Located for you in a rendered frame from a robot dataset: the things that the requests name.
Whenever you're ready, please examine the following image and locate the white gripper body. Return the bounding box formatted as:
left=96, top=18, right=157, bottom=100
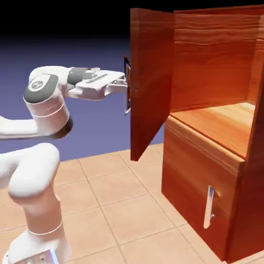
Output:
left=69, top=70, right=126, bottom=101

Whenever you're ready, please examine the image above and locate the wooden cabinet door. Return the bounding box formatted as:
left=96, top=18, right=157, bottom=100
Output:
left=130, top=7, right=174, bottom=162
left=161, top=115, right=245, bottom=262

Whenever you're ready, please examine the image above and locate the dark shiny door handle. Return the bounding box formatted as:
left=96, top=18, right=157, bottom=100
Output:
left=123, top=55, right=132, bottom=116

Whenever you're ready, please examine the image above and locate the closed wooden cabinet door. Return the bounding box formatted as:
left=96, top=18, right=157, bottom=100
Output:
left=161, top=115, right=245, bottom=262

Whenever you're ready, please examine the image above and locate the reddish wooden cabinet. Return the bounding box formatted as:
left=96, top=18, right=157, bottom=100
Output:
left=161, top=4, right=264, bottom=263

